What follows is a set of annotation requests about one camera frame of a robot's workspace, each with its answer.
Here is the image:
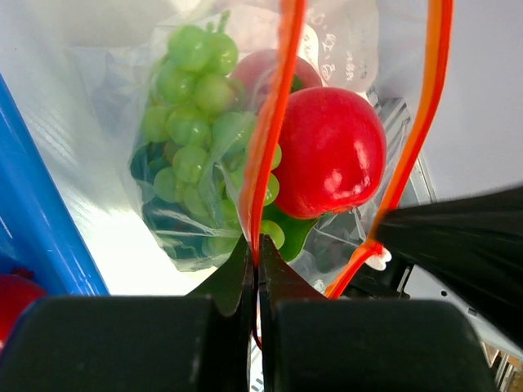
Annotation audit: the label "clear zip bag orange zipper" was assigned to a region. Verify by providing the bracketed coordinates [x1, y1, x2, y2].
[68, 1, 454, 298]

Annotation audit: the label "blue plastic bin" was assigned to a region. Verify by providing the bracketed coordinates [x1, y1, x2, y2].
[1, 83, 109, 296]

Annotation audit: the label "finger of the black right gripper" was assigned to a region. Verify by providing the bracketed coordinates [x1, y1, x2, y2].
[373, 186, 522, 339]

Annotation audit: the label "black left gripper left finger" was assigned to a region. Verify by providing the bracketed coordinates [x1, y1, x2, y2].
[1, 239, 253, 391]

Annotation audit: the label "red toy apple bottom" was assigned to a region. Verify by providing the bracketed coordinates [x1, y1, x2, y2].
[0, 268, 47, 350]

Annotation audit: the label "red toy apple top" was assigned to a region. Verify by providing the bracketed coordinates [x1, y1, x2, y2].
[274, 87, 387, 220]

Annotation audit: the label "green toy grapes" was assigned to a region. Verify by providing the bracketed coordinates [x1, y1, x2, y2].
[141, 11, 262, 233]

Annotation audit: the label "red toy apple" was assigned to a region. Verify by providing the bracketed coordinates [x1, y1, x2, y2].
[274, 87, 387, 220]
[0, 268, 47, 350]

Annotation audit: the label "pink toy peach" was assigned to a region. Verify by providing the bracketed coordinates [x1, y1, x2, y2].
[230, 49, 322, 114]

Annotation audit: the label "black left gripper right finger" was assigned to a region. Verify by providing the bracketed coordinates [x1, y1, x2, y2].
[257, 235, 495, 391]

